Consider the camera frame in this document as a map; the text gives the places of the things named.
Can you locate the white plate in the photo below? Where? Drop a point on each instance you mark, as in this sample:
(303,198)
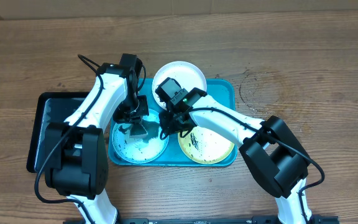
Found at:
(186,74)

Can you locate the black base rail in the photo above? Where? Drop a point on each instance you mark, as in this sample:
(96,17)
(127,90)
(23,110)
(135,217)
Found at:
(264,219)

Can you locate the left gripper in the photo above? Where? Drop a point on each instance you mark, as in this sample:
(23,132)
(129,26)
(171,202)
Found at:
(119,117)

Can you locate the dark green sponge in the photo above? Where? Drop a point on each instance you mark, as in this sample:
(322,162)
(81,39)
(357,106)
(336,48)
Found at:
(137,130)

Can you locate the green rimmed plate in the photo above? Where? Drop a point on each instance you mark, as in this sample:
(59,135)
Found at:
(204,146)

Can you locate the light blue rimmed plate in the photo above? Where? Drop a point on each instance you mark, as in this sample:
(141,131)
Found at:
(125,150)

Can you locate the black water tray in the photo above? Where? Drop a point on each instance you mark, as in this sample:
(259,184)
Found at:
(52,107)

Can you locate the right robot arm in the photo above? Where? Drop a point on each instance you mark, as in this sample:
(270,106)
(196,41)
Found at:
(274,156)

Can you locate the teal plastic serving tray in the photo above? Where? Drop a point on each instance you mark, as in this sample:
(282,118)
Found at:
(173,156)

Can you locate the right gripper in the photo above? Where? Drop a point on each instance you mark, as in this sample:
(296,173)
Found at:
(170,127)

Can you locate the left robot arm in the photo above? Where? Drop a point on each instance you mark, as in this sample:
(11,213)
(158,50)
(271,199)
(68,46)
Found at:
(76,163)

